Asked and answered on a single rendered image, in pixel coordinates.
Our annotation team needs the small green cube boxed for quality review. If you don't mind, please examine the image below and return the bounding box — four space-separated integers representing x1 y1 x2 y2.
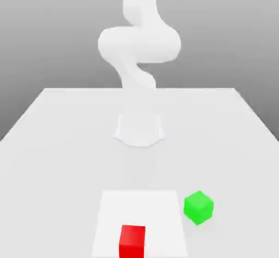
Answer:
183 190 215 226

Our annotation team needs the small red cube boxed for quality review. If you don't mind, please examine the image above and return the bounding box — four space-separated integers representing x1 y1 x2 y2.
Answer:
118 224 146 258

